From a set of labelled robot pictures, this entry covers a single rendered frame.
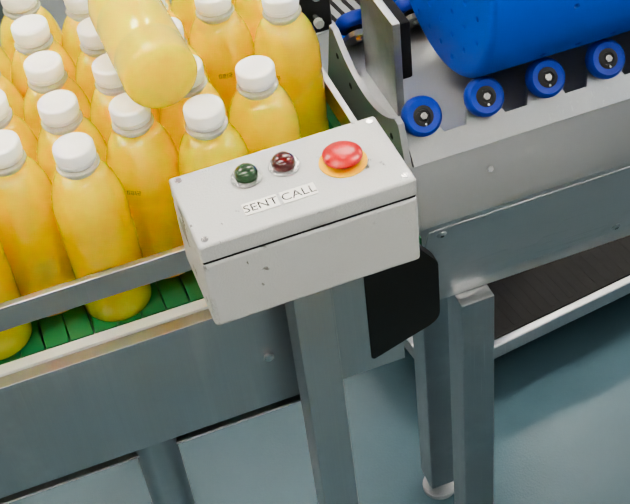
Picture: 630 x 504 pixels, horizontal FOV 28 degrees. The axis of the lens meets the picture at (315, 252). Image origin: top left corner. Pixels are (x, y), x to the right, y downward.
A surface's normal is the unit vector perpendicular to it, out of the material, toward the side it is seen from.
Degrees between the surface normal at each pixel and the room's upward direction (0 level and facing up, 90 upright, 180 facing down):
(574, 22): 105
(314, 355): 90
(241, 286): 90
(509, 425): 0
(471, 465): 90
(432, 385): 90
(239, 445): 0
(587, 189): 110
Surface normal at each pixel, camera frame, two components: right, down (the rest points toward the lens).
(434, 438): 0.34, 0.63
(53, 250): 0.77, 0.39
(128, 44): -0.54, -0.46
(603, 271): -0.10, -0.71
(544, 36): 0.36, 0.84
